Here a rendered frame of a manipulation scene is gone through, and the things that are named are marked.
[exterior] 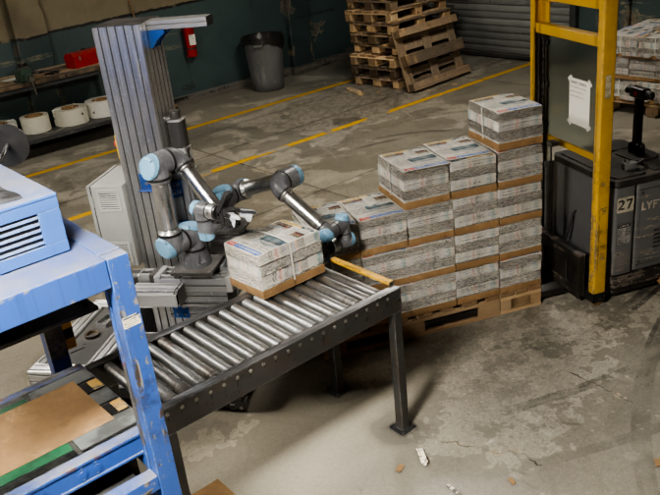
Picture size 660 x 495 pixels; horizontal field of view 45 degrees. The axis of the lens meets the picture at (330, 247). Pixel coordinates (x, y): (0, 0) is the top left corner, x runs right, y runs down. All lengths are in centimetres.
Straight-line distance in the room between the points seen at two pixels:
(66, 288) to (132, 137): 180
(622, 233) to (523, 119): 98
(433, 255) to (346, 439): 124
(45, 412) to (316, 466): 136
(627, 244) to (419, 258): 132
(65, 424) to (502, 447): 203
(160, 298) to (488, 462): 181
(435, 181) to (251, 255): 132
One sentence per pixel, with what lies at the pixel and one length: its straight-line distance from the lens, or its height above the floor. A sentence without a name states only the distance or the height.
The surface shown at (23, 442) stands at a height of 80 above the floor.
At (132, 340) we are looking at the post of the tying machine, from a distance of 269.
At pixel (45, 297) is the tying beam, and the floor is 151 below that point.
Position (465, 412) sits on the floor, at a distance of 425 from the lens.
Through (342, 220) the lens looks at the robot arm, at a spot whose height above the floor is 93.
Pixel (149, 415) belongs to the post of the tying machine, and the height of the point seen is 95.
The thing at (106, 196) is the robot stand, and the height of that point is 117.
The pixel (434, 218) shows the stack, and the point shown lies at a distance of 461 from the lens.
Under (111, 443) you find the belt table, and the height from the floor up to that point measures 79.
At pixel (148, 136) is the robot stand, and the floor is 148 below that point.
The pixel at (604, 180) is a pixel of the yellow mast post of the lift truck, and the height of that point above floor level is 83.
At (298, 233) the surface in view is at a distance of 383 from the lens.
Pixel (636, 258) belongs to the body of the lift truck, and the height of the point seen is 24.
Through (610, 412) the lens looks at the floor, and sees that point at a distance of 430.
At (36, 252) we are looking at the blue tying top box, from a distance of 266.
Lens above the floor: 253
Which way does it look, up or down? 24 degrees down
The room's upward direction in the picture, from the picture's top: 6 degrees counter-clockwise
